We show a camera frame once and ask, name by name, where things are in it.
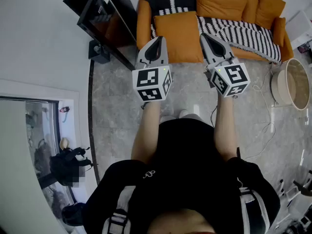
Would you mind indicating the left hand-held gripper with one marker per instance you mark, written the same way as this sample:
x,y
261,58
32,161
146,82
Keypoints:
x,y
151,79

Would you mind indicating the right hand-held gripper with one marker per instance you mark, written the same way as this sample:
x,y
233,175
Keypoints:
x,y
231,79

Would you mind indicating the square orange cushion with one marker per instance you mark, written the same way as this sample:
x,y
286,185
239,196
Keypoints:
x,y
180,38

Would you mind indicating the person's right forearm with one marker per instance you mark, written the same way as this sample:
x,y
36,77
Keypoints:
x,y
225,130

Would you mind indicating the person's left forearm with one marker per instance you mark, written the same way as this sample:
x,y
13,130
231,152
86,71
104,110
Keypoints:
x,y
146,130

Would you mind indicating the large orange back cushion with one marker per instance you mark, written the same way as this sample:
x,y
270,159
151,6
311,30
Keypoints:
x,y
219,4

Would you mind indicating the narrow orange back cushion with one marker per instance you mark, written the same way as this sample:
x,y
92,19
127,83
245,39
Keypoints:
x,y
251,10

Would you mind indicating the small mustard yellow pillow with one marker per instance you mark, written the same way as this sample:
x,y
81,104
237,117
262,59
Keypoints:
x,y
279,32

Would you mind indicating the mustard yellow throw pillow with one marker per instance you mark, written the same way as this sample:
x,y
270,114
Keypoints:
x,y
269,8

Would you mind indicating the orange sofa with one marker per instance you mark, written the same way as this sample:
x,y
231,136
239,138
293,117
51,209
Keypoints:
x,y
143,25

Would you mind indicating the black and white patterned blanket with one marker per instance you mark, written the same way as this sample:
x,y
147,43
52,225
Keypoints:
x,y
243,35

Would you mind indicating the black television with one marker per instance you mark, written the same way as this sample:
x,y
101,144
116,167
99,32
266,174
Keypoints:
x,y
109,25

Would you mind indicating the person's black shirt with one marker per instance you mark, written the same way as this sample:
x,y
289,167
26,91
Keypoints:
x,y
185,169

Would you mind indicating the small beige object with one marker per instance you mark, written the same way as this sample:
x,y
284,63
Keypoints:
x,y
64,144

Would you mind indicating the glass door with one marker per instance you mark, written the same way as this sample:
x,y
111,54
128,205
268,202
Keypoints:
x,y
41,130

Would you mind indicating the black backpack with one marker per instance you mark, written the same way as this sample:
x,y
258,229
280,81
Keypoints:
x,y
65,167

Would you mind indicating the white chair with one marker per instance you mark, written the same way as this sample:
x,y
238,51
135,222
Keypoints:
x,y
290,194

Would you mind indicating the dark bag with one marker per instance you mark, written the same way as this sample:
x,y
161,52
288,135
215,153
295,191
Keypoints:
x,y
73,214

